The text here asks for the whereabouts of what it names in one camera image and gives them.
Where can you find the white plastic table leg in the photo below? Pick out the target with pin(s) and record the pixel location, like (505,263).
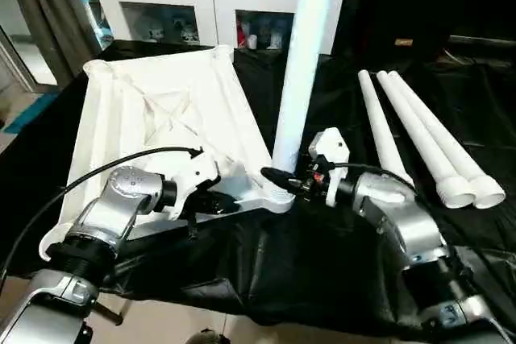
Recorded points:
(419,134)
(306,78)
(377,112)
(443,136)

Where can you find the white plastic table top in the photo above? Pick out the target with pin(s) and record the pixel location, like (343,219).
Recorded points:
(133,118)

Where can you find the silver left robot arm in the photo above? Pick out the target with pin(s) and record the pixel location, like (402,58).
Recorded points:
(129,183)

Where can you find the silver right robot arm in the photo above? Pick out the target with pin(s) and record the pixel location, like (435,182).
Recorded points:
(415,231)

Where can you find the black work surface mat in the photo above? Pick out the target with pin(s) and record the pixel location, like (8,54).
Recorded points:
(282,263)

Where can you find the black left robot foot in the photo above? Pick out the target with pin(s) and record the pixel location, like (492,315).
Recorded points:
(207,339)

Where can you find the red item in cabinet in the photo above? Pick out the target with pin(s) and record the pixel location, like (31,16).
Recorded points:
(242,34)

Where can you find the white figurine in cabinet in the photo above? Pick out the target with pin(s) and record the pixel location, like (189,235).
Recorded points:
(155,33)

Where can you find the teal floor mat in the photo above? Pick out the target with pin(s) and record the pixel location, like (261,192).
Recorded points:
(28,116)

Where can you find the white teal patterned roll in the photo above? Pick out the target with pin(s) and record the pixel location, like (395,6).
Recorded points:
(94,17)

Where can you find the grey curtain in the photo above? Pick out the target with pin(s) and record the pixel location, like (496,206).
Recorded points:
(40,17)

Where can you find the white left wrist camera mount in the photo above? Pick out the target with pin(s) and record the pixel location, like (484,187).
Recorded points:
(189,171)

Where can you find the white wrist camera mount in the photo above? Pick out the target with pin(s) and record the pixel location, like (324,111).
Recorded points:
(189,171)
(334,138)

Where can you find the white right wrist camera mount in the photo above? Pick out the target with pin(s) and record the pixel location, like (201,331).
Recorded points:
(334,138)

